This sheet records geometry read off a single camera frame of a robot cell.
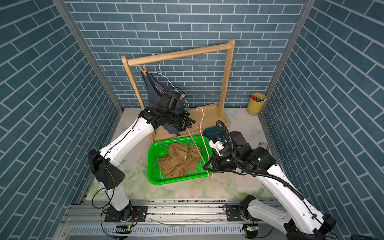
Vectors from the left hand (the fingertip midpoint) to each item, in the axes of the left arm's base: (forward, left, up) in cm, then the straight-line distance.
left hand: (201, 119), depth 74 cm
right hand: (-23, -2, -5) cm, 24 cm away
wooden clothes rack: (+29, -7, -30) cm, 43 cm away
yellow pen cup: (+33, -42, -17) cm, 56 cm away
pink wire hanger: (-25, -3, -2) cm, 26 cm away
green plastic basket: (-1, +25, -27) cm, 37 cm away
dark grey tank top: (+23, +27, +1) cm, 35 cm away
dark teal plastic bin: (+13, -8, -26) cm, 30 cm away
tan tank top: (-10, +10, -24) cm, 28 cm away
